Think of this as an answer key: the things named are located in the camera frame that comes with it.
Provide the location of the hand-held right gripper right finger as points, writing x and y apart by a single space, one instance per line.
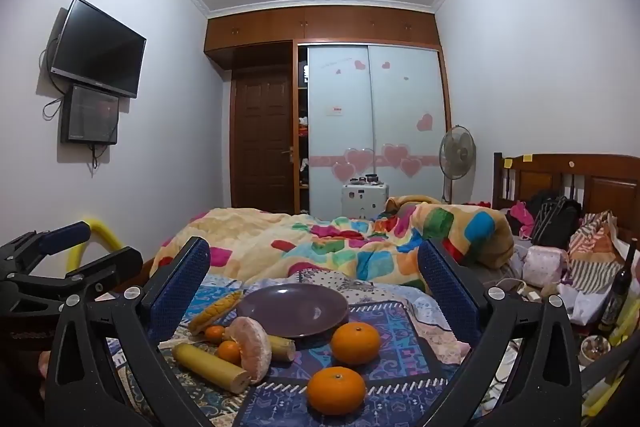
446 288

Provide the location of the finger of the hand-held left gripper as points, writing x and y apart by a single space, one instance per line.
112 264
65 235

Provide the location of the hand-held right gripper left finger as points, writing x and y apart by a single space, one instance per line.
180 292

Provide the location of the toy corn cob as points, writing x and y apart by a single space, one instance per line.
215 312

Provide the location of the small orange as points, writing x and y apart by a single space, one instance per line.
215 333
229 352

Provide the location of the yellow toy banana piece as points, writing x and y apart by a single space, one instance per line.
283 348
210 364

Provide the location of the peeled orange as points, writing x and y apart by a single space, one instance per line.
252 347

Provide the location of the large orange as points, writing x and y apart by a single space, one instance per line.
356 343
336 389

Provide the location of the purple plate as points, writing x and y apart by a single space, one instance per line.
292 309

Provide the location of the yellow tube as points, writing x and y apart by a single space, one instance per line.
102 234

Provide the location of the blue patterned bedsheet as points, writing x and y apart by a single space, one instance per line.
395 357

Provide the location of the pink floral bag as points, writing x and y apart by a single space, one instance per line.
545 264

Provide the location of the pink cloth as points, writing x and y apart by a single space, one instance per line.
520 217

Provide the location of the white box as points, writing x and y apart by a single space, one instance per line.
364 203

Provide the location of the black backpack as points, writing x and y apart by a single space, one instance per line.
555 222

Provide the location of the colourful checked blanket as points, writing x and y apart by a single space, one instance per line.
300 242

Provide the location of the small jars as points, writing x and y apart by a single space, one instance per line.
367 180

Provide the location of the standing fan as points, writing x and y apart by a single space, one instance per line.
456 152

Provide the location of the striped bag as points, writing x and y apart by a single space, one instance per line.
592 252

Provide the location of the dark wine bottle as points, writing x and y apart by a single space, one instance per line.
614 297

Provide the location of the brown wooden door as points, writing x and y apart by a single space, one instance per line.
262 142

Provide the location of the wooden bed headboard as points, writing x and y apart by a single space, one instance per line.
605 184

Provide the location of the wooden wardrobe with sliding doors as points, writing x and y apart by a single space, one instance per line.
350 107

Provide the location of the small black wall monitor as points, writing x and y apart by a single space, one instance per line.
90 114

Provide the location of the wall-mounted black television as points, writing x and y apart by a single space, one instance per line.
97 47

